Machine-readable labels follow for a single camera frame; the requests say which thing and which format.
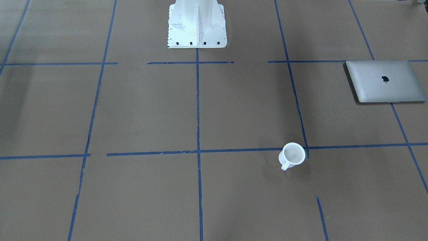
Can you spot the white plastic cup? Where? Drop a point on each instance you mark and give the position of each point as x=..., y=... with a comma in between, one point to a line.
x=291, y=155

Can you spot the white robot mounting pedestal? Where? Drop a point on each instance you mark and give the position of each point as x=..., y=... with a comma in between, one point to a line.
x=196, y=24

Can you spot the silver closed laptop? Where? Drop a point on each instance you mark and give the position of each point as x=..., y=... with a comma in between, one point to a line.
x=385, y=81

